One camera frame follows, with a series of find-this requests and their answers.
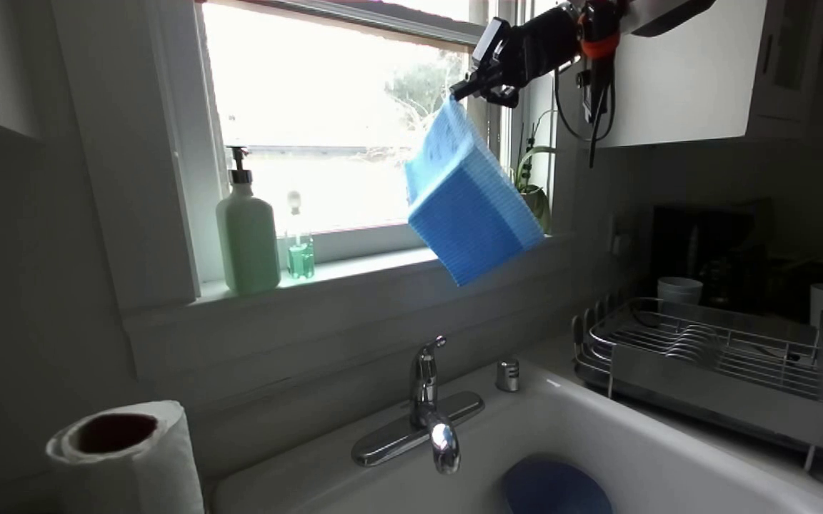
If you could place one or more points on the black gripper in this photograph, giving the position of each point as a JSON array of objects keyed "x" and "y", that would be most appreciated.
[{"x": 544, "y": 44}]

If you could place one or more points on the blue towel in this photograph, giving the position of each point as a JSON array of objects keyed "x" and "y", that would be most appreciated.
[{"x": 471, "y": 209}]

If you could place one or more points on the chrome tap faucet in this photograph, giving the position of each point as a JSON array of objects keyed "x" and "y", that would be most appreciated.
[{"x": 428, "y": 381}]

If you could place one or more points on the white paper towel roll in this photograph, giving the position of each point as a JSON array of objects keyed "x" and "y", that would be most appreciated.
[{"x": 128, "y": 465}]

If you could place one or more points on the small clear green-liquid bottle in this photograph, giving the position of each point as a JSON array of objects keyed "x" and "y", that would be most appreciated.
[{"x": 298, "y": 251}]

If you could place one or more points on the black coffee maker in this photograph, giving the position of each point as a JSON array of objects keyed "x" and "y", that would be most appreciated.
[{"x": 717, "y": 237}]

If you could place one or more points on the pale teal plastic cup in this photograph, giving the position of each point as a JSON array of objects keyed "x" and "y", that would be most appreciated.
[{"x": 681, "y": 289}]

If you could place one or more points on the green soap pump bottle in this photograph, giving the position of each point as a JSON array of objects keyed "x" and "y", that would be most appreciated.
[{"x": 248, "y": 244}]

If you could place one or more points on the chrome sink hole cap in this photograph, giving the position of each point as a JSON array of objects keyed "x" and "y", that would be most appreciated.
[{"x": 508, "y": 375}]

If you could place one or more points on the white kitchen sink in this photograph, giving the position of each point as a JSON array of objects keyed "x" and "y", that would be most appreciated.
[{"x": 621, "y": 446}]

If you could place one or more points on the blue round bowl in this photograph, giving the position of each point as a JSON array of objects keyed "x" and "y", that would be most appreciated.
[{"x": 557, "y": 485}]

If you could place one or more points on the white wall cabinet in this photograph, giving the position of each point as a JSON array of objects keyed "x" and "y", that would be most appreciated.
[{"x": 687, "y": 87}]

